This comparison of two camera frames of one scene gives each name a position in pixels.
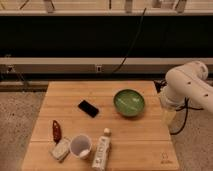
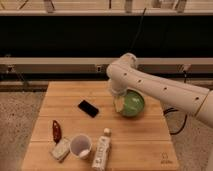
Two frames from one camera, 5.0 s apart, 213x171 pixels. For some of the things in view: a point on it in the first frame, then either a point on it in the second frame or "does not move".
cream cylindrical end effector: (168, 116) -> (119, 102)
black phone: (88, 108) does not move
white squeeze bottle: (102, 152) does not move
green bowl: (129, 102) does not move
